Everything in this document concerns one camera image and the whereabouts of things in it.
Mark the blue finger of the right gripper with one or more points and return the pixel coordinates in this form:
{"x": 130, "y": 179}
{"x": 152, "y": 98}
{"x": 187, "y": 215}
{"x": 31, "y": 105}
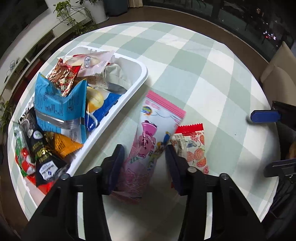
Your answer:
{"x": 265, "y": 116}

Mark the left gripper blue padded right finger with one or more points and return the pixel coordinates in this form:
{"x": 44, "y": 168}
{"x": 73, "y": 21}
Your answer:
{"x": 177, "y": 167}

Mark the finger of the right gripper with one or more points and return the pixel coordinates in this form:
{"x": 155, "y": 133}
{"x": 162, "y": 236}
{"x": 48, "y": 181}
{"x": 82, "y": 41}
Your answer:
{"x": 281, "y": 168}

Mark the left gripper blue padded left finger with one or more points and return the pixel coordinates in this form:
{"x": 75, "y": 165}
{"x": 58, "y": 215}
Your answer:
{"x": 117, "y": 159}

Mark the strawberry print snack packet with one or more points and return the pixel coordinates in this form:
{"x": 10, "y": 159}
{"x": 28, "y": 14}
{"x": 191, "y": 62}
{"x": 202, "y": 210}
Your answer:
{"x": 189, "y": 143}

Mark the pink cartoon snack packet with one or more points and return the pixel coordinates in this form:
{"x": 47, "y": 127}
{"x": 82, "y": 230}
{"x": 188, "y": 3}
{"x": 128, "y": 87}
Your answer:
{"x": 159, "y": 120}

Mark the orange snack stick packet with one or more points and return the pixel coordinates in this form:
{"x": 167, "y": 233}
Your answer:
{"x": 62, "y": 145}

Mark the blue yellow cake packet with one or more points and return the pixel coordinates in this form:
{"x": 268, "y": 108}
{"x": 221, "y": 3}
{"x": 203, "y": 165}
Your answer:
{"x": 99, "y": 103}

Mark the black sesame snack bag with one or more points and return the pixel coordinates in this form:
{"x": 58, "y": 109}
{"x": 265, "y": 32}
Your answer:
{"x": 49, "y": 165}

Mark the light blue snack bag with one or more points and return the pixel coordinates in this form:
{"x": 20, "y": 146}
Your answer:
{"x": 64, "y": 115}

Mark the red snack packet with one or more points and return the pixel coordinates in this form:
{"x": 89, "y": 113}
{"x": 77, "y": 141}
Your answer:
{"x": 34, "y": 182}

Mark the grey white snack packet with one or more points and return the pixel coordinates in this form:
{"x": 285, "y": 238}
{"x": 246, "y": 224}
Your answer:
{"x": 115, "y": 80}

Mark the green seaweed snack packet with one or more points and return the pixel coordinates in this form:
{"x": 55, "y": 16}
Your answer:
{"x": 21, "y": 142}

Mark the red patterned candy packet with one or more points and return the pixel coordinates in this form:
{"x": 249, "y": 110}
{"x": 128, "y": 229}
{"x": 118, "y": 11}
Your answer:
{"x": 63, "y": 76}

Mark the clear orange-print snack packet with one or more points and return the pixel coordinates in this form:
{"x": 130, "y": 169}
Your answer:
{"x": 90, "y": 64}

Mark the person's right hand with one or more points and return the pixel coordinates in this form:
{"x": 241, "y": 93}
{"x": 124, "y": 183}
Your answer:
{"x": 292, "y": 151}

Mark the beige chair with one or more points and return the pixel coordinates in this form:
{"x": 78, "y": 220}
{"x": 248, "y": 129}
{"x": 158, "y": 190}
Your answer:
{"x": 278, "y": 78}

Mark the white tv console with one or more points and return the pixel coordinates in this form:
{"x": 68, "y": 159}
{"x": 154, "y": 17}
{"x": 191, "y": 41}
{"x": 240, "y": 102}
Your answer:
{"x": 28, "y": 47}

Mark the dark blue pot plant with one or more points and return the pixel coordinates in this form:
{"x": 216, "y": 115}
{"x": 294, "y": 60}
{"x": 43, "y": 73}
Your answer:
{"x": 116, "y": 7}

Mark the black television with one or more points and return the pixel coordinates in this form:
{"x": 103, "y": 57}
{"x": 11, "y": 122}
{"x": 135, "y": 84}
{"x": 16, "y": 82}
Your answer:
{"x": 16, "y": 16}

